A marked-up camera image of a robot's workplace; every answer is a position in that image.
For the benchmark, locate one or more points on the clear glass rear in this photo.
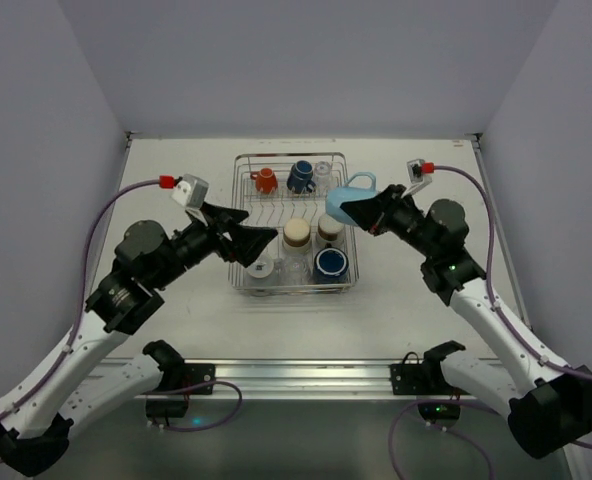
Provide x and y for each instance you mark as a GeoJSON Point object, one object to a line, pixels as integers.
{"type": "Point", "coordinates": [323, 178]}

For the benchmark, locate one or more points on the left black controller box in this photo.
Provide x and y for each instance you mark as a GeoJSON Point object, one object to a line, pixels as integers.
{"type": "Point", "coordinates": [163, 410]}

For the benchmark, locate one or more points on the black controller box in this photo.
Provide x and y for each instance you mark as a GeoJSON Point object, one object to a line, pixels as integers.
{"type": "Point", "coordinates": [439, 413]}
{"type": "Point", "coordinates": [163, 410]}

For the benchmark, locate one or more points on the wire dish rack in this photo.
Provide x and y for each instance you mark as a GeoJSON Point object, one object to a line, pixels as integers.
{"type": "Point", "coordinates": [276, 209]}

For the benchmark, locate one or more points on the aluminium mounting rail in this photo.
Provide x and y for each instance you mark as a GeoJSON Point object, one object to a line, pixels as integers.
{"type": "Point", "coordinates": [307, 379]}

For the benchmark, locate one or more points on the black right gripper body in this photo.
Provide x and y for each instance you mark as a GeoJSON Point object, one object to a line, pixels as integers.
{"type": "Point", "coordinates": [385, 210]}

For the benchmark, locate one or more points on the cream brown cup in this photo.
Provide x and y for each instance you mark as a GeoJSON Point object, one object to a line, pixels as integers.
{"type": "Point", "coordinates": [296, 234]}
{"type": "Point", "coordinates": [329, 231]}

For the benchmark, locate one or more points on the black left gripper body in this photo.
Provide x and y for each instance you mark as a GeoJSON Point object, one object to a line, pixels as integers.
{"type": "Point", "coordinates": [224, 235]}

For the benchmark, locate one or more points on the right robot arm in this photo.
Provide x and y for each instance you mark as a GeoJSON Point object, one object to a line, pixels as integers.
{"type": "Point", "coordinates": [546, 403]}

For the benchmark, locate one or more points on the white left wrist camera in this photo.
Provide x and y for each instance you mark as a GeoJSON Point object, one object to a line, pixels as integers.
{"type": "Point", "coordinates": [190, 191]}

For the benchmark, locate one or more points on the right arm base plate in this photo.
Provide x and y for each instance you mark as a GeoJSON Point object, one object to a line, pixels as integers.
{"type": "Point", "coordinates": [417, 375]}

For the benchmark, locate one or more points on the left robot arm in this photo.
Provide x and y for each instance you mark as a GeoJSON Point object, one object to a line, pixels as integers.
{"type": "Point", "coordinates": [34, 426]}

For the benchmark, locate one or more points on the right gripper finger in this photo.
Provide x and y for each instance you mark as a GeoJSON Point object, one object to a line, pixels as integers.
{"type": "Point", "coordinates": [395, 191]}
{"type": "Point", "coordinates": [368, 214]}

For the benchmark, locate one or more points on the light blue faceted mug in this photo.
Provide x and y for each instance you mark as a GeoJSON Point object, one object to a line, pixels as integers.
{"type": "Point", "coordinates": [348, 192]}

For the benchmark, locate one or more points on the dark blue cup rear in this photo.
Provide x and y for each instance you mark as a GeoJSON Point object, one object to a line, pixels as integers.
{"type": "Point", "coordinates": [300, 179]}

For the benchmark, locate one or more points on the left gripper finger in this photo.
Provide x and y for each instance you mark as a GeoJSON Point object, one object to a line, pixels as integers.
{"type": "Point", "coordinates": [219, 218]}
{"type": "Point", "coordinates": [248, 243]}

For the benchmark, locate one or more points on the right black controller box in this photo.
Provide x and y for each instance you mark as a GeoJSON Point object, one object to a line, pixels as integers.
{"type": "Point", "coordinates": [439, 413]}

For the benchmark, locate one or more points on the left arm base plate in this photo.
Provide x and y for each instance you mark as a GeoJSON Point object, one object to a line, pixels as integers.
{"type": "Point", "coordinates": [192, 374]}

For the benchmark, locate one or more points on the orange cup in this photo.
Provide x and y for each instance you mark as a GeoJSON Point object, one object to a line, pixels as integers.
{"type": "Point", "coordinates": [265, 181]}

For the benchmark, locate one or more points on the pale blue white cup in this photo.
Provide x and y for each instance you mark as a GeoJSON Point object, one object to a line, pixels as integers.
{"type": "Point", "coordinates": [261, 273]}

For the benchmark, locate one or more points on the dark blue mug front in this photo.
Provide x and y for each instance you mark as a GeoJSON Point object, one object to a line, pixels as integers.
{"type": "Point", "coordinates": [330, 266]}

